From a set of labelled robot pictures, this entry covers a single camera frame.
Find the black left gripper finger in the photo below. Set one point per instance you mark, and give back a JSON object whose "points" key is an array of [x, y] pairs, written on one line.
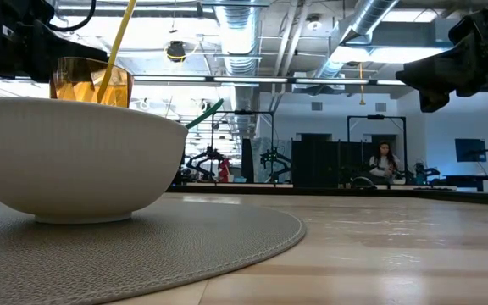
{"points": [[57, 46]]}

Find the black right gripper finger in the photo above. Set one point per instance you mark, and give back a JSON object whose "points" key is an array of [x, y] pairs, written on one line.
{"points": [[434, 72]]}

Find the amber plastic cup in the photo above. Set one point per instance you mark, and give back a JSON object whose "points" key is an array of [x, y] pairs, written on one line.
{"points": [[79, 91]]}

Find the white bowl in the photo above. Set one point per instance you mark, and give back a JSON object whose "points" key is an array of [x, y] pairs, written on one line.
{"points": [[79, 161]]}

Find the teal-lit background robot arm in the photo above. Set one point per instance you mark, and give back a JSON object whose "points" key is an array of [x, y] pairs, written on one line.
{"points": [[424, 173]]}

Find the green-lit background robot arm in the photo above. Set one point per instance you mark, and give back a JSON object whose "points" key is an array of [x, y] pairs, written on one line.
{"points": [[273, 156]]}

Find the black background robot arm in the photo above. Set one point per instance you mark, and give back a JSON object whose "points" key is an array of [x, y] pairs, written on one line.
{"points": [[210, 154]]}

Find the person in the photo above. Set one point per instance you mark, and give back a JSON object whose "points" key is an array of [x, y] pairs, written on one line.
{"points": [[384, 163]]}

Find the dark background table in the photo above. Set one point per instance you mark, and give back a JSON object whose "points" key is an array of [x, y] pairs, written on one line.
{"points": [[473, 180]]}

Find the black partition panel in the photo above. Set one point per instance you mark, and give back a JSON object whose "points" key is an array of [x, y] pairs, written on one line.
{"points": [[324, 165]]}

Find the long ceiling light strip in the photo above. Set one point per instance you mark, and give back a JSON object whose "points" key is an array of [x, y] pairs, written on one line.
{"points": [[248, 79]]}

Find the red background object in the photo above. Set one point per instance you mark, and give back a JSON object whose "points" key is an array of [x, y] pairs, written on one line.
{"points": [[224, 169]]}

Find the round grey placemat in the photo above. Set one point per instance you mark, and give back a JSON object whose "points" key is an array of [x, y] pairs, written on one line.
{"points": [[163, 254]]}

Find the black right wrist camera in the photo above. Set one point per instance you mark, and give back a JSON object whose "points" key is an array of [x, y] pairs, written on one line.
{"points": [[434, 101]]}

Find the black background rig frame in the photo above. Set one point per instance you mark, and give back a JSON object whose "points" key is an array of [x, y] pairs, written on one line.
{"points": [[244, 112], [375, 117]]}

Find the silver ribbed ventilation duct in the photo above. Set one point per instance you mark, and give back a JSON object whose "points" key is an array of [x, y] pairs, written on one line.
{"points": [[240, 38], [371, 14]]}

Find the blue wall monitor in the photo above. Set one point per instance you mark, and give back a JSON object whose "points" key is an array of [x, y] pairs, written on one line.
{"points": [[470, 150]]}

